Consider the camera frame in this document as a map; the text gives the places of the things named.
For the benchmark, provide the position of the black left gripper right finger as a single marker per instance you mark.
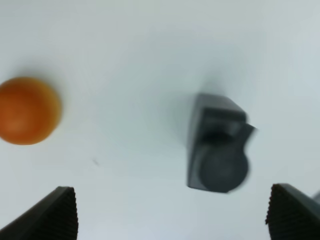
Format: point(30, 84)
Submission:
point(292, 215)

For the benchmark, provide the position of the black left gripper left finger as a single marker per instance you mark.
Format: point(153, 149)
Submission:
point(52, 218)

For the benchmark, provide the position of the dark green pump bottle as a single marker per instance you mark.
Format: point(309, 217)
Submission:
point(217, 135)

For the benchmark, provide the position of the round orange bread bun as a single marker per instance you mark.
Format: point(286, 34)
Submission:
point(30, 110)

